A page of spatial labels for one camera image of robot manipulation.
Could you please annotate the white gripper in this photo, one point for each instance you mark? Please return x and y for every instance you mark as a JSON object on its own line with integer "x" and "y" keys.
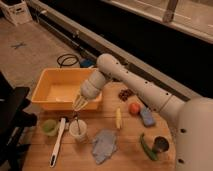
{"x": 89, "y": 89}

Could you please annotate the silver metal fork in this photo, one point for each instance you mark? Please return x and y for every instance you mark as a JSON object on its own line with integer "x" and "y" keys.
{"x": 75, "y": 117}

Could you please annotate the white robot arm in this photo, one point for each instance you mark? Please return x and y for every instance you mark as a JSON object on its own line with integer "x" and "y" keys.
{"x": 193, "y": 119}

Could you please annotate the white paper cup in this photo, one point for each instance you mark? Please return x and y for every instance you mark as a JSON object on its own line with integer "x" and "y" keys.
{"x": 73, "y": 130}

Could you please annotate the green plastic cup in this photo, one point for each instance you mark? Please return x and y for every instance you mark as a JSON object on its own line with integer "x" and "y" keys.
{"x": 50, "y": 127}

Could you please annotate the yellow plastic bin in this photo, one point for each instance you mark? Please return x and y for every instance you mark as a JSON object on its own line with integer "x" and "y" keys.
{"x": 57, "y": 87}

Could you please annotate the blue object on floor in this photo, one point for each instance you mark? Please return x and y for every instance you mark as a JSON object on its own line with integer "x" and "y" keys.
{"x": 87, "y": 63}

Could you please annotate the bunch of brown grapes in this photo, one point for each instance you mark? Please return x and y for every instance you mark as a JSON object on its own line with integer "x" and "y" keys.
{"x": 125, "y": 94}

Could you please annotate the yellow banana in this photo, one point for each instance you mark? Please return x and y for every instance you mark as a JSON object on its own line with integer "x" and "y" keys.
{"x": 118, "y": 119}

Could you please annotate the blue cloth rag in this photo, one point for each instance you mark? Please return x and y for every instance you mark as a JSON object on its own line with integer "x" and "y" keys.
{"x": 103, "y": 145}

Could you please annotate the red orange fruit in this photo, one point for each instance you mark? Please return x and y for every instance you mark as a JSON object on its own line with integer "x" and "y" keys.
{"x": 134, "y": 108}

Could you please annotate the black chair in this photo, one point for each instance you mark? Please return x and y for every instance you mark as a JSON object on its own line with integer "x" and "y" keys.
{"x": 13, "y": 120}

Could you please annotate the blue sponge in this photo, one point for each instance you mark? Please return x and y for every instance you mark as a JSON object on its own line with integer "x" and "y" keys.
{"x": 147, "y": 117}

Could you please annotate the green cucumber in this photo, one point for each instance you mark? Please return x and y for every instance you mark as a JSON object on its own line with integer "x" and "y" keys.
{"x": 151, "y": 155}

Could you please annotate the metal tin can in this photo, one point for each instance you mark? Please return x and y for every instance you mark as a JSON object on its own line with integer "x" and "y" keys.
{"x": 160, "y": 145}

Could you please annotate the white cardboard box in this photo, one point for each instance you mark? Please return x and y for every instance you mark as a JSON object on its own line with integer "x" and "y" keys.
{"x": 16, "y": 14}

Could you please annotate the white handled brush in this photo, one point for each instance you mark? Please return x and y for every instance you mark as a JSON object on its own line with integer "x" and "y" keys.
{"x": 57, "y": 144}

